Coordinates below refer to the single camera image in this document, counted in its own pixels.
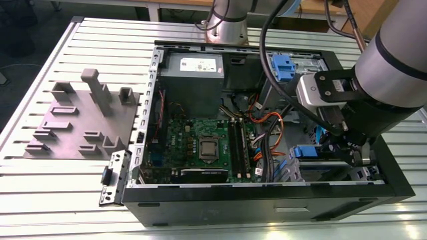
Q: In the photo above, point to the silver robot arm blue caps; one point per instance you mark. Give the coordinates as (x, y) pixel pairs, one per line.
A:
(394, 62)

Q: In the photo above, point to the grey metal drive cage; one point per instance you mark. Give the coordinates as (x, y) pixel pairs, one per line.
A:
(303, 65)

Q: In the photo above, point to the blue plastic drive latch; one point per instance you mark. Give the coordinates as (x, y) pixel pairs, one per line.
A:
(283, 67)

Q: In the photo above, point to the black RAM slot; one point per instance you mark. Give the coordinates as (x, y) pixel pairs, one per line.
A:
(246, 150)
(235, 150)

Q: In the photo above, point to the brown wooden cabinet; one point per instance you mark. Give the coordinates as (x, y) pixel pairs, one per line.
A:
(370, 15)

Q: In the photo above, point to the wooden desk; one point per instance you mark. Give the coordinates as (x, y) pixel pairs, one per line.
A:
(317, 7)

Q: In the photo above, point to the silver CPU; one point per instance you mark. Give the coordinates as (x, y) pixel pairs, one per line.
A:
(208, 149)

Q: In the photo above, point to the CPU socket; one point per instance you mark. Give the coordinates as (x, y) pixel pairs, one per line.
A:
(200, 150)

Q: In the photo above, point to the black open PC case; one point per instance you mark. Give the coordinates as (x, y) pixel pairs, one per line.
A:
(234, 200)

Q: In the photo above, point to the grey power supply unit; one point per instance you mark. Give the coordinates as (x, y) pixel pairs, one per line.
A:
(190, 95)

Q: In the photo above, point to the black graphics card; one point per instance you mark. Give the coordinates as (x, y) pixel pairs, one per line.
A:
(200, 175)

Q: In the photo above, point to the green motherboard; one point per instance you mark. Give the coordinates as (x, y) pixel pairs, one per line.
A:
(180, 150)

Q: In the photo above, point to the white desk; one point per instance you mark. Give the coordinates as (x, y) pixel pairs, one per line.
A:
(154, 13)

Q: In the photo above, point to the grey parts rack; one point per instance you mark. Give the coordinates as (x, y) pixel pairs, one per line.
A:
(84, 120)

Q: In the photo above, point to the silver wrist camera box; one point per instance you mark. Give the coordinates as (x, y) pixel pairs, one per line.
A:
(309, 92)

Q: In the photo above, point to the grey metal case bracket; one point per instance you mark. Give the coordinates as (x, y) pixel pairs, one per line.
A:
(116, 175)

